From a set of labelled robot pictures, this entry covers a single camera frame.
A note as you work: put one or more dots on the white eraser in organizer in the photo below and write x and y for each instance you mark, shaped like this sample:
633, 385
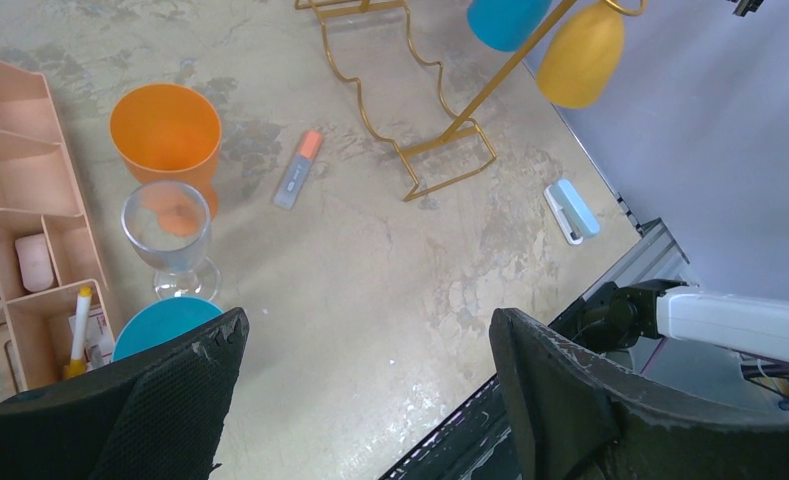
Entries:
34, 262

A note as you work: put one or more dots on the orange wine glass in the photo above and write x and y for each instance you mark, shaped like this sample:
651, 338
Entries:
168, 131

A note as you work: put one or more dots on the yellow wine glass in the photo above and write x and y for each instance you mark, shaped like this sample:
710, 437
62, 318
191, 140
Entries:
582, 57

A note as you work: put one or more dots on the blue wine glass rear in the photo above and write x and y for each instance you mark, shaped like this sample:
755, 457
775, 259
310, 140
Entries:
504, 25

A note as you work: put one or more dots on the blue wine glass front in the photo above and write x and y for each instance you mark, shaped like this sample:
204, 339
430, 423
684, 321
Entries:
161, 322

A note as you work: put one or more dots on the orange plastic file organizer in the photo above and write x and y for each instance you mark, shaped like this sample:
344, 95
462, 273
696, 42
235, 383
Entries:
40, 193

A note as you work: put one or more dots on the blue wine glass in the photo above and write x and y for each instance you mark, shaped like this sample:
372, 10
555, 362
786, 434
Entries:
161, 322
504, 25

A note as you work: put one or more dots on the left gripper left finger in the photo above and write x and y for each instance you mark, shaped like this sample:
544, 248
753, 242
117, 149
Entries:
158, 414

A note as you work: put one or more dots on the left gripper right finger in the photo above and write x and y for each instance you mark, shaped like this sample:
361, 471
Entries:
575, 414

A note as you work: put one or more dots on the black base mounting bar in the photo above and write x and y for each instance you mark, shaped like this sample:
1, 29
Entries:
474, 442

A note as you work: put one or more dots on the white yellow marker in organizer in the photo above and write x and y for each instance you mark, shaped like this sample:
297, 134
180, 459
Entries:
77, 363

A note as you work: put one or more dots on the clear wine glass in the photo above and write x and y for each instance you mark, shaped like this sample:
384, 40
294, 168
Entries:
168, 224

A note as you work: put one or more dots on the grey orange highlighter marker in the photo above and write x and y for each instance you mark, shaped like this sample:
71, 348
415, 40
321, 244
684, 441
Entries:
298, 170

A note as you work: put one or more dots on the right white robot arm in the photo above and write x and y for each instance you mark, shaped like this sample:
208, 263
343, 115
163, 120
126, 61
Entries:
616, 317

